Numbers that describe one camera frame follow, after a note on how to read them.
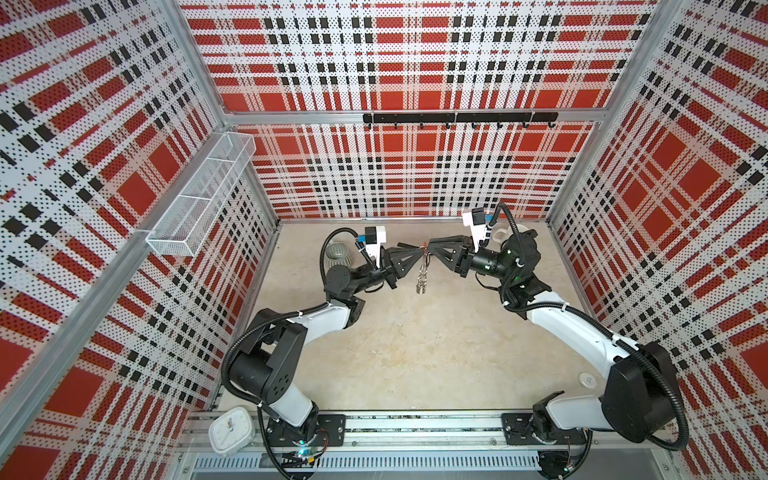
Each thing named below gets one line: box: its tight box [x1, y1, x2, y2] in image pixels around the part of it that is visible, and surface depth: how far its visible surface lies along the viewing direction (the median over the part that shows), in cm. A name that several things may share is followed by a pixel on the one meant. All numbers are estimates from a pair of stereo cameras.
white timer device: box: [208, 407, 256, 454], surface depth 72 cm
